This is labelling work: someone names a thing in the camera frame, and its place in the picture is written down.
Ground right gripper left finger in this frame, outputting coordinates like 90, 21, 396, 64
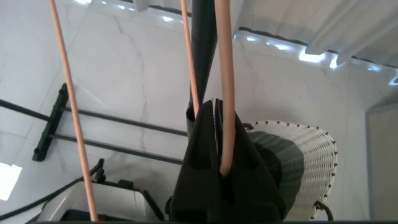
169, 99, 224, 222

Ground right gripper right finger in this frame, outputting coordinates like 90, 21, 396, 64
214, 98, 287, 222

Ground pink clothes hanger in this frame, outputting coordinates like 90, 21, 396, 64
179, 0, 236, 177
49, 0, 100, 222

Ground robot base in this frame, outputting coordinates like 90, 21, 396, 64
24, 179, 165, 222

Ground white laundry basket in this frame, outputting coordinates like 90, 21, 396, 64
242, 119, 338, 222

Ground black clothes rack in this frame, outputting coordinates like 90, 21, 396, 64
0, 0, 218, 166

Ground white curtain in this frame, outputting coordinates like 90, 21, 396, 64
132, 0, 398, 69

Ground black cable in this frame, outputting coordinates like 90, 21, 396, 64
0, 157, 106, 220

